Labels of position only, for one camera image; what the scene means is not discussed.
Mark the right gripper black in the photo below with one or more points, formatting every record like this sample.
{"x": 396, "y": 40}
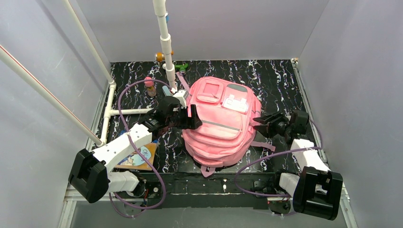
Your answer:
{"x": 275, "y": 125}

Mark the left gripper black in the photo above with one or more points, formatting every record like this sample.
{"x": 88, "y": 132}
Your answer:
{"x": 185, "y": 117}

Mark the pink student backpack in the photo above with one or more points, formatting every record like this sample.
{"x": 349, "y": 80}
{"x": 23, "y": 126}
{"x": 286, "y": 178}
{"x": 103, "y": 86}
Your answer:
{"x": 227, "y": 111}

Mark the orange children's book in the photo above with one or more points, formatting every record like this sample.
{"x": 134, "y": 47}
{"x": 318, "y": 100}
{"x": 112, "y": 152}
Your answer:
{"x": 135, "y": 162}

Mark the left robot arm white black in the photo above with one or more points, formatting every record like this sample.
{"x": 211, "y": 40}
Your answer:
{"x": 92, "y": 172}

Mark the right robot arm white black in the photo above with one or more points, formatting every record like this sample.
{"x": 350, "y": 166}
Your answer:
{"x": 316, "y": 190}

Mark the light blue eraser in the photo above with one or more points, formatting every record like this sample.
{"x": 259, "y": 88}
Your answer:
{"x": 167, "y": 91}

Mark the pink cap bottle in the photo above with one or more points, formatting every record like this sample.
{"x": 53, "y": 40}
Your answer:
{"x": 150, "y": 88}

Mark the green white marker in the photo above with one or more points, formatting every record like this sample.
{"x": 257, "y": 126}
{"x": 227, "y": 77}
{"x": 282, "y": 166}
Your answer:
{"x": 182, "y": 68}

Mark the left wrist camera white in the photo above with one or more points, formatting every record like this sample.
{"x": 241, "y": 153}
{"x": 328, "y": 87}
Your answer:
{"x": 182, "y": 96}

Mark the orange bottle at wall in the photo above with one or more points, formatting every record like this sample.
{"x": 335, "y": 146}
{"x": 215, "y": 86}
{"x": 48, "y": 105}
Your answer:
{"x": 161, "y": 57}

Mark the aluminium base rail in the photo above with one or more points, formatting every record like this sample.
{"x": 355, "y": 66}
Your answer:
{"x": 191, "y": 203}

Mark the white pvc pipe frame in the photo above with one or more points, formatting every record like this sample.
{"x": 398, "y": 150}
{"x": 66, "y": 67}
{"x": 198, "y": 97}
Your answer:
{"x": 7, "y": 58}

